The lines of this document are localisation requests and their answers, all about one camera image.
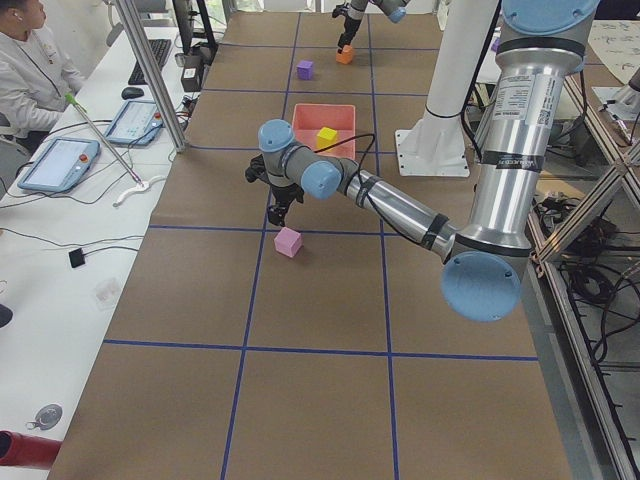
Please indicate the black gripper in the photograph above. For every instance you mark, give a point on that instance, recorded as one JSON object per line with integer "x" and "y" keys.
{"x": 283, "y": 194}
{"x": 351, "y": 25}

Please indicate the orange foam block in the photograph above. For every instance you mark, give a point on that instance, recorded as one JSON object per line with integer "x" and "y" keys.
{"x": 345, "y": 55}

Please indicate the yellow foam block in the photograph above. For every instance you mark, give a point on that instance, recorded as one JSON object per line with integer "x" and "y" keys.
{"x": 326, "y": 139}

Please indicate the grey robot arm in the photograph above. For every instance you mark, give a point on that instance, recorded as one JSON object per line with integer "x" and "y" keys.
{"x": 473, "y": 218}
{"x": 394, "y": 10}

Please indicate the pink plastic bin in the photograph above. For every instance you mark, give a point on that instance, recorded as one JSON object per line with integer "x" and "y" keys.
{"x": 309, "y": 118}

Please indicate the light pink foam block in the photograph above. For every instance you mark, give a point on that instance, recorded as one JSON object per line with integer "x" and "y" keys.
{"x": 288, "y": 242}

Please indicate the purple foam block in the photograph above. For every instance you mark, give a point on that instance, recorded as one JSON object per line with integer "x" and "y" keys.
{"x": 305, "y": 70}

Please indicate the white curved hook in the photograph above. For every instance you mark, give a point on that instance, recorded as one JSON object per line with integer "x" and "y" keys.
{"x": 139, "y": 188}

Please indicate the black box on desk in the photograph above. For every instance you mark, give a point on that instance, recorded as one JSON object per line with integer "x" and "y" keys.
{"x": 192, "y": 73}

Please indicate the far blue teach pendant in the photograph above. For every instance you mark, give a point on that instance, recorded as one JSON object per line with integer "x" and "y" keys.
{"x": 136, "y": 123}

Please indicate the blue teach pendant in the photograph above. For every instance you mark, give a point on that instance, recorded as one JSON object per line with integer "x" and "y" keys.
{"x": 136, "y": 123}
{"x": 60, "y": 166}

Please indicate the black computer mouse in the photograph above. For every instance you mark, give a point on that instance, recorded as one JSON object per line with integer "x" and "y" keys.
{"x": 132, "y": 92}

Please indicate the small black square device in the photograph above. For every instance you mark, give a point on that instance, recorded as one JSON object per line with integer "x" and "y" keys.
{"x": 77, "y": 258}

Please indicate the near blue teach pendant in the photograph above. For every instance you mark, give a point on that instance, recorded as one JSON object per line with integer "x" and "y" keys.
{"x": 60, "y": 166}

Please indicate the green tipped metal rod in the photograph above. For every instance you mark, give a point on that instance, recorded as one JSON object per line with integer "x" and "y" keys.
{"x": 70, "y": 99}

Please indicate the person in white shirt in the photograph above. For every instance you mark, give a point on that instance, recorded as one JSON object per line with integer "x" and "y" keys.
{"x": 36, "y": 73}

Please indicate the round metal disc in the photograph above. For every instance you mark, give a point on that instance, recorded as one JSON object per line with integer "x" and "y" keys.
{"x": 46, "y": 418}

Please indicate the red cylinder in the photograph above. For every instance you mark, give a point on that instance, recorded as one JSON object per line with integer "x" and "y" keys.
{"x": 27, "y": 451}

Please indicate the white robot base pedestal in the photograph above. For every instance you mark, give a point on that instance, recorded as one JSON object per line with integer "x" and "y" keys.
{"x": 435, "y": 146}

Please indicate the aluminium frame post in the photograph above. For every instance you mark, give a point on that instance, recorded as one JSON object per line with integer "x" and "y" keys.
{"x": 139, "y": 42}

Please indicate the aluminium truss frame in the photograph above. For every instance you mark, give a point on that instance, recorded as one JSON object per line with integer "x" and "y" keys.
{"x": 620, "y": 174}

